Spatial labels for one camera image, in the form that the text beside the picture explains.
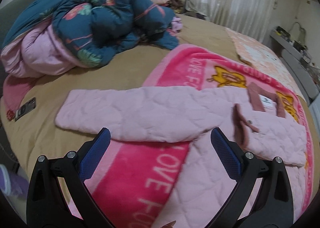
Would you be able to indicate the pink cartoon fleece blanket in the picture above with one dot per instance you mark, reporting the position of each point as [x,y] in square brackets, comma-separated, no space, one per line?
[130,200]

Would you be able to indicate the pink quilted jacket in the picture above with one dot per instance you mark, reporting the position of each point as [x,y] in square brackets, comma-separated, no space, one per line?
[199,185]

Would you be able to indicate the navy floral duvet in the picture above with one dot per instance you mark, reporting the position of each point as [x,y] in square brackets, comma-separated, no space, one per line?
[50,37]

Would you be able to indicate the grey bed footboard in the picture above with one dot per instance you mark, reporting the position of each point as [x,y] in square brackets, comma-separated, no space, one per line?
[301,76]

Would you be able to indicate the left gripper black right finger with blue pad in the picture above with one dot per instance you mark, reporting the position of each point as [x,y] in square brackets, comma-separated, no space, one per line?
[262,196]

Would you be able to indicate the orange white checkered blanket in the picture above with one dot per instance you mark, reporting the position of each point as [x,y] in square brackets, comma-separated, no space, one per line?
[262,58]

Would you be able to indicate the black phone on bed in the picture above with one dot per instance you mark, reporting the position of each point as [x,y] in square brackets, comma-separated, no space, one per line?
[25,108]

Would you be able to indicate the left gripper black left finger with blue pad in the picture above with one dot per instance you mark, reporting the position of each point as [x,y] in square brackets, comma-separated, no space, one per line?
[57,195]

